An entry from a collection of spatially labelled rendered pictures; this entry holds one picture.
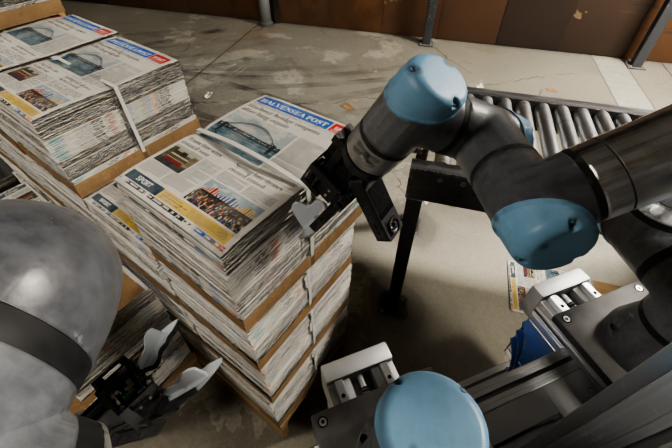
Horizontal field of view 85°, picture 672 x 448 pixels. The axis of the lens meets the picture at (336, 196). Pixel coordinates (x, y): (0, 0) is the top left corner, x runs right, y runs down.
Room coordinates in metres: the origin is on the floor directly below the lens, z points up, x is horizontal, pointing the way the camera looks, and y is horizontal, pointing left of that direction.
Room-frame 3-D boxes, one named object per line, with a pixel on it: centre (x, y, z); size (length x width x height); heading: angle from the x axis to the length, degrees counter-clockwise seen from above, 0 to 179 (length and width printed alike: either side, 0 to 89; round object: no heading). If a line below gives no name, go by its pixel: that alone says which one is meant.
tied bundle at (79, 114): (0.89, 0.64, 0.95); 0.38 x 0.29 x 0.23; 144
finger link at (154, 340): (0.27, 0.30, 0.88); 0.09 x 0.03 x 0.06; 171
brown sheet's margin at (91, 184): (0.89, 0.64, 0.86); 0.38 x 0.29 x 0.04; 144
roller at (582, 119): (0.93, -0.81, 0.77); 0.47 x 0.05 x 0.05; 164
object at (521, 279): (0.89, -0.98, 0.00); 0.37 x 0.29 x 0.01; 74
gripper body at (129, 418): (0.17, 0.32, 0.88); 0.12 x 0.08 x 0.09; 144
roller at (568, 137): (0.95, -0.75, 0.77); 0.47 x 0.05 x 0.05; 164
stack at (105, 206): (0.81, 0.53, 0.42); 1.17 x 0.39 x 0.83; 54
